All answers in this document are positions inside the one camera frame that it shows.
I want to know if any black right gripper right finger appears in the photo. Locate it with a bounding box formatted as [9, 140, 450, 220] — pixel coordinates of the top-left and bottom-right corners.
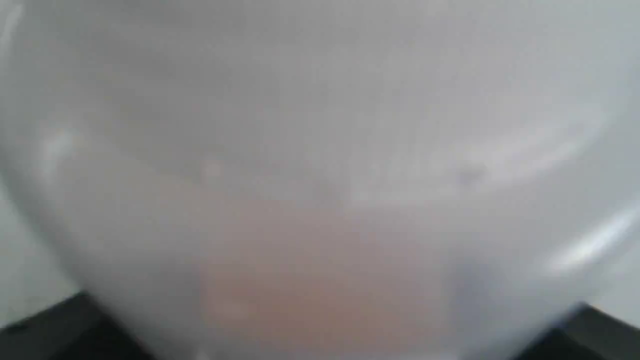
[511, 304, 640, 360]

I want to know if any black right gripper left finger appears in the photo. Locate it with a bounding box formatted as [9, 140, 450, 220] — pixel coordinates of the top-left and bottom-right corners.
[0, 292, 154, 360]

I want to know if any translucent squeeze bottle amber liquid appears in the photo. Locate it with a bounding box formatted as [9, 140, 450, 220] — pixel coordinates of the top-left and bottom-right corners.
[1, 0, 639, 360]

